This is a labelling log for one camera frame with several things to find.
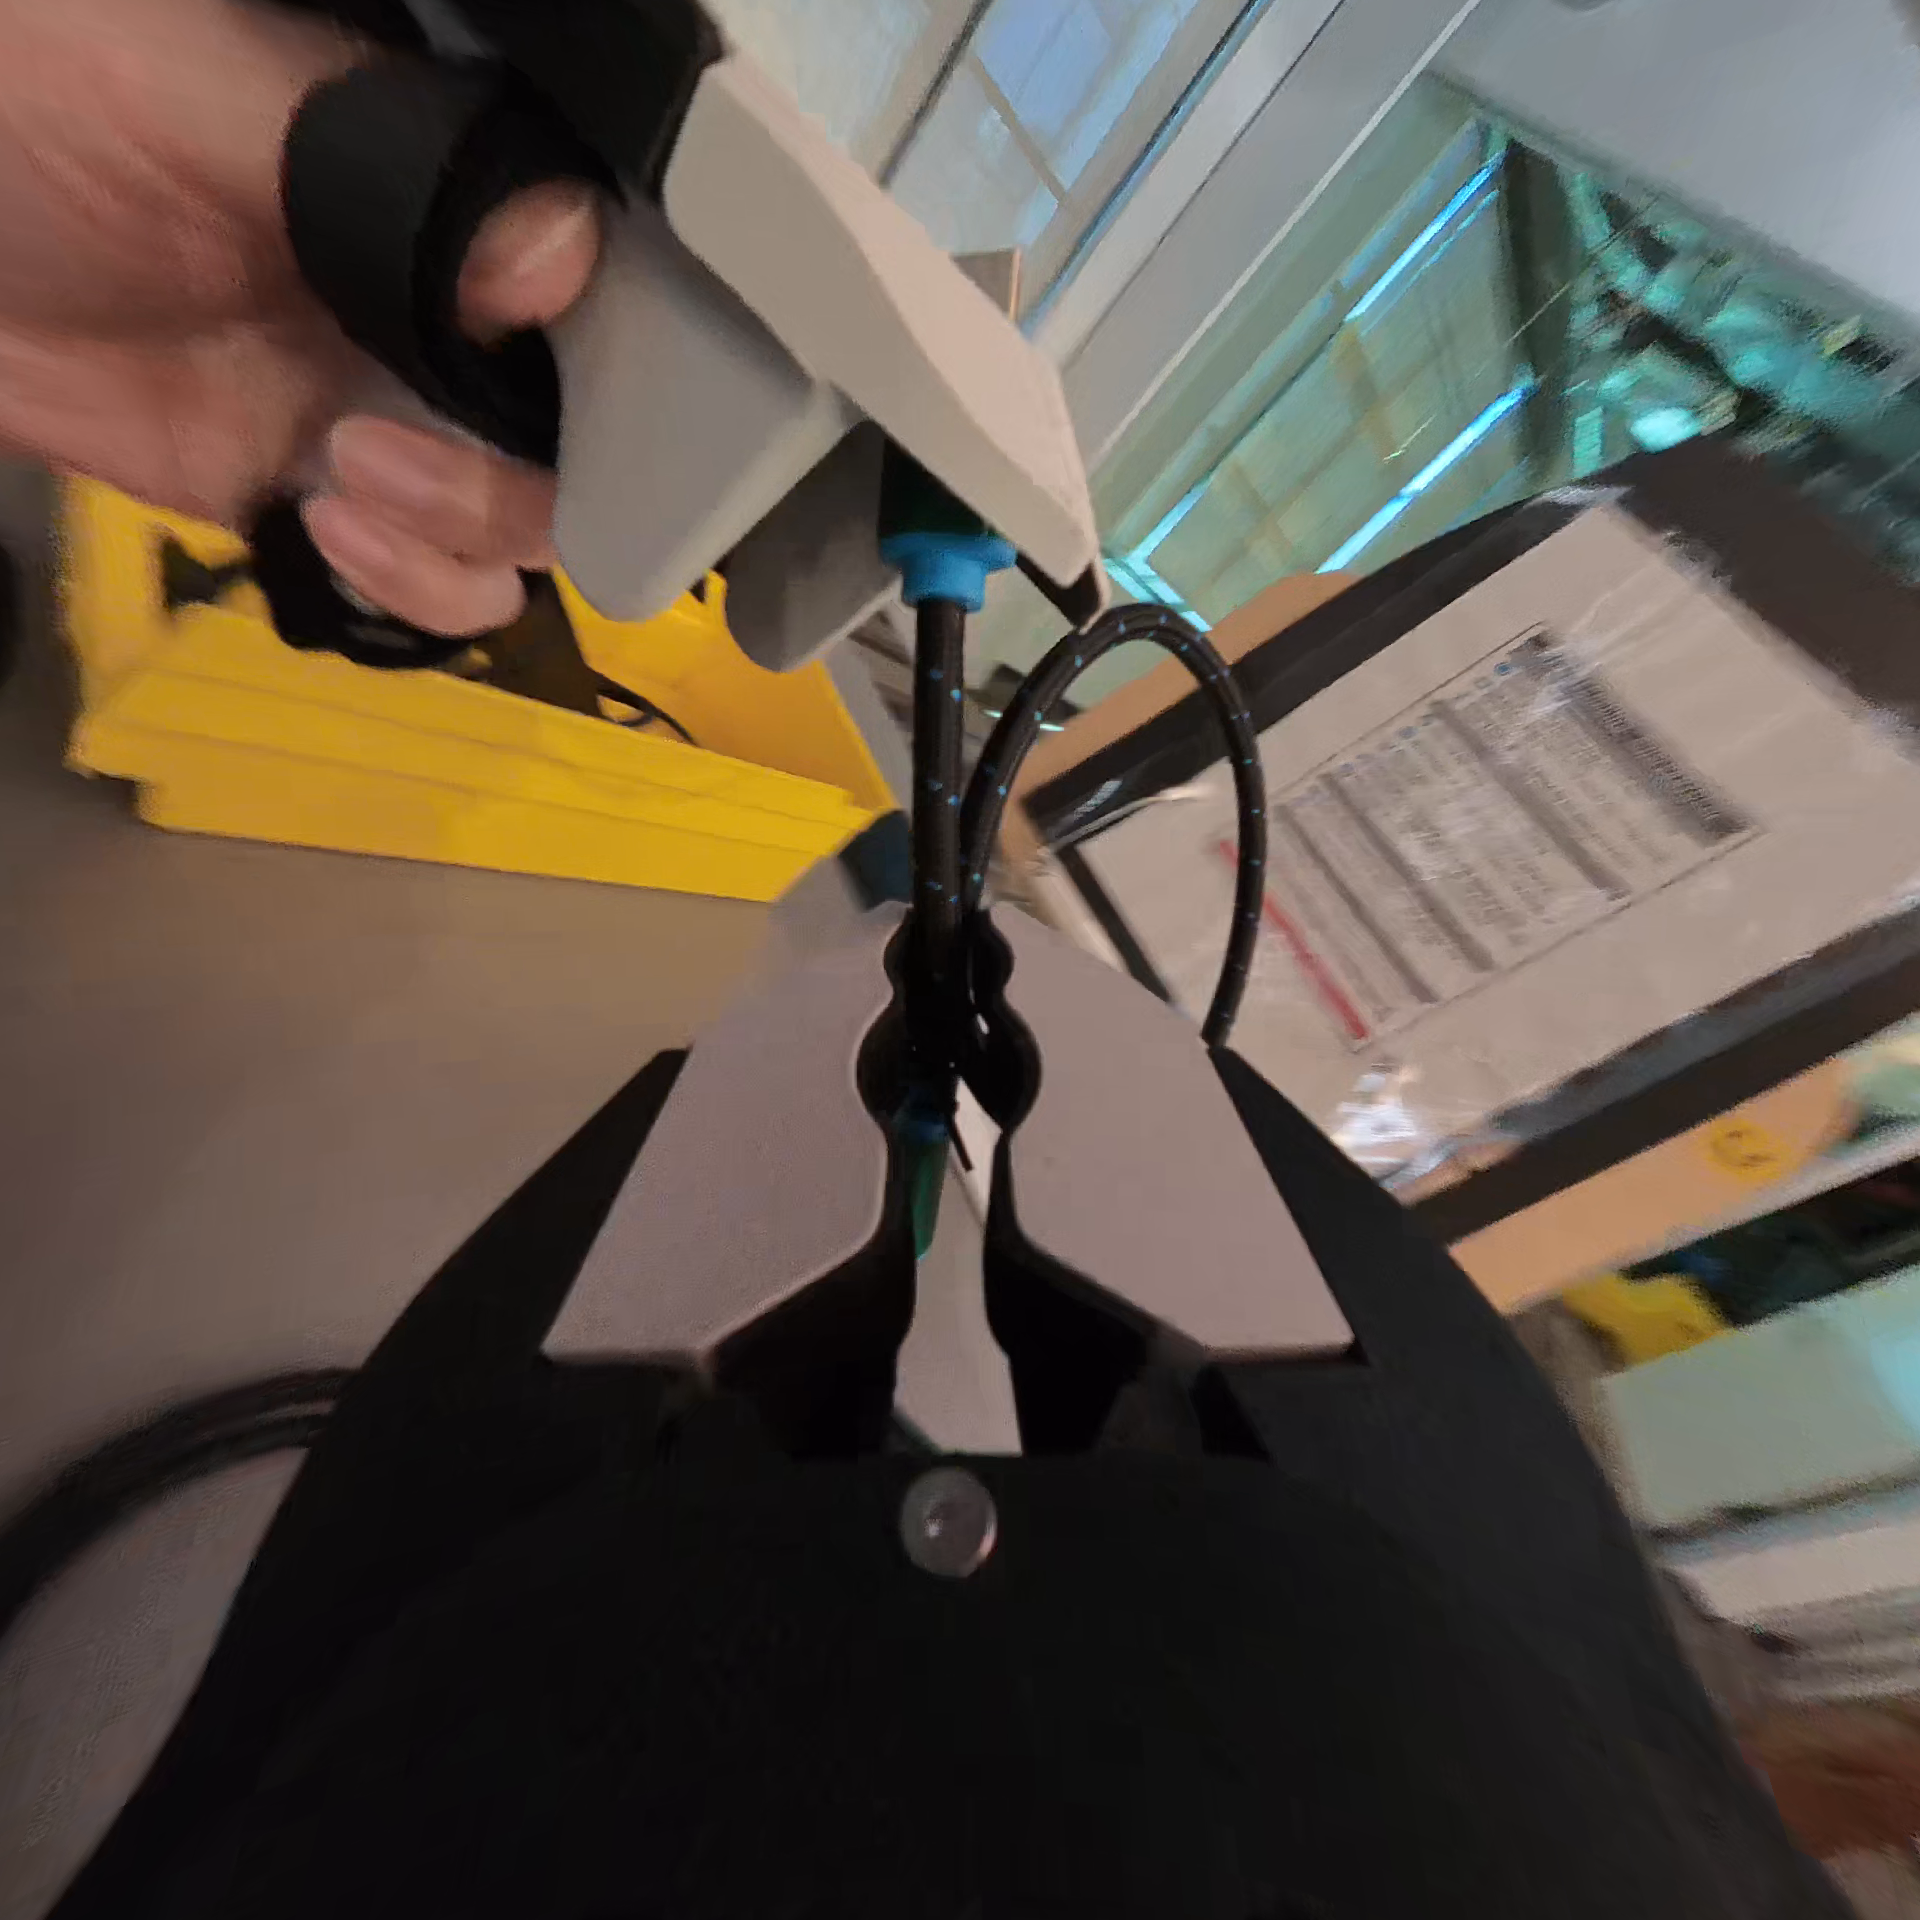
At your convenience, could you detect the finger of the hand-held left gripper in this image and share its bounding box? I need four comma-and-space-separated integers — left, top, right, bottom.
543, 199, 906, 673
657, 56, 1107, 591

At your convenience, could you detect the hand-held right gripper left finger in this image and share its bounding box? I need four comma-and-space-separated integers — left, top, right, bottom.
540, 861, 922, 1377

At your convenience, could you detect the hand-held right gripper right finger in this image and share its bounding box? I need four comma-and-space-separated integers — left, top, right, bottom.
972, 911, 1357, 1367

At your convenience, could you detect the black hdmi cable green plug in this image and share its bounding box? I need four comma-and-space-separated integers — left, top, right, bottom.
874, 449, 1274, 1261

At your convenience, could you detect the yellow plastic bin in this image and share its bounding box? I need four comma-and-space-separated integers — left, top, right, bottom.
59, 470, 902, 904

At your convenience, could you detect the person's left hand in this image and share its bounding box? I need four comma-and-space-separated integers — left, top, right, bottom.
0, 0, 601, 639

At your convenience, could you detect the large glass window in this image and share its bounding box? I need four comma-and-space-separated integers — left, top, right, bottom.
885, 0, 1518, 601

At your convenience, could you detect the cardboard box with label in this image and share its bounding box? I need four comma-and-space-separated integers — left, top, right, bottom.
1020, 434, 1920, 1247

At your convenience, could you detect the thick black cable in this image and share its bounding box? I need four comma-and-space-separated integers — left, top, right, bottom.
0, 1363, 354, 1630

